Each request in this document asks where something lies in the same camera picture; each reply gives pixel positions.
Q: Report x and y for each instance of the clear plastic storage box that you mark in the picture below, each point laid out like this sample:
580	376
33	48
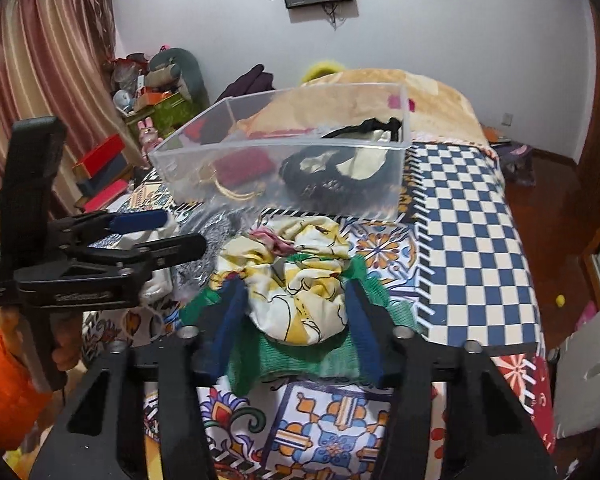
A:
184	160

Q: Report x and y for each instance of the colourful patterned bed sheet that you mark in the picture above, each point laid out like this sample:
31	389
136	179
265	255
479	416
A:
309	427

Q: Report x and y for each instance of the red flat box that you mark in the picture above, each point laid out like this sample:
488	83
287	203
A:
96	159

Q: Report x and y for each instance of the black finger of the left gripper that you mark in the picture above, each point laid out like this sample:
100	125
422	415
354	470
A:
167	252

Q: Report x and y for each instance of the pink bunny plush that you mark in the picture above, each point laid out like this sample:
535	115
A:
149	138

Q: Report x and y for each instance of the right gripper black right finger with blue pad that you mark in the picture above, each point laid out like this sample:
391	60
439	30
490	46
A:
380	359

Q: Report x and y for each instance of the red velvet pouch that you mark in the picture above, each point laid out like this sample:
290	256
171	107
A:
242	166

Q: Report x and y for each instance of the blue white checkered cloth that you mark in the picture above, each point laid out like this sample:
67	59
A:
474	279

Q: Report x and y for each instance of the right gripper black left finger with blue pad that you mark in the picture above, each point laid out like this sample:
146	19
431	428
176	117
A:
218	329

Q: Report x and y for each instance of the green gift box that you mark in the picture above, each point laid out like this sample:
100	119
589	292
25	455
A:
167	115

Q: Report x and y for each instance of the green knitted cloth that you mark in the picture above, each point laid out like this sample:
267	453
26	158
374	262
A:
254	357

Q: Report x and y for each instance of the pink slipper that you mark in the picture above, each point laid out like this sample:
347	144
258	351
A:
586	316

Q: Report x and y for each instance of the grey bag on floor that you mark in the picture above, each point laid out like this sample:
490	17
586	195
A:
516	162

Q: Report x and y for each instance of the yellow white patterned scrunchie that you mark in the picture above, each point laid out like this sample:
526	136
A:
293	269

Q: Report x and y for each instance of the yellow small ball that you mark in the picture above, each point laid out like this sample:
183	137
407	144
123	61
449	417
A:
560	300

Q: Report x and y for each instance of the grey green plush toy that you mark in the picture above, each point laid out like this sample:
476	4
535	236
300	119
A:
177	68

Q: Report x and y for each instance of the pink striped curtain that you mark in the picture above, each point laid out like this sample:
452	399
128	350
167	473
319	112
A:
55	59

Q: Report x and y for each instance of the black patterned soft pouch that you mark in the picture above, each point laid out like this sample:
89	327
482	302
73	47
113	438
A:
327	175

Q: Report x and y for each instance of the orange sleeve forearm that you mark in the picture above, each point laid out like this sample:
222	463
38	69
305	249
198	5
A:
20	402

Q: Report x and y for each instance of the person's hand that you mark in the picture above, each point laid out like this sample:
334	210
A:
68	336

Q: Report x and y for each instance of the dark purple clothing heap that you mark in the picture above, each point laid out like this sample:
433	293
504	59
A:
256	80

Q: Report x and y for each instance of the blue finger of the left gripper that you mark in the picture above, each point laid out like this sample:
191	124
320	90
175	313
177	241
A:
138	221

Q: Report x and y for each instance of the wall power socket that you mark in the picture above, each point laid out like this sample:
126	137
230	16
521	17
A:
507	120

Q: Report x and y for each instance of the orange fleece blanket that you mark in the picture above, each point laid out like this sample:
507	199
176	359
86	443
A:
434	111

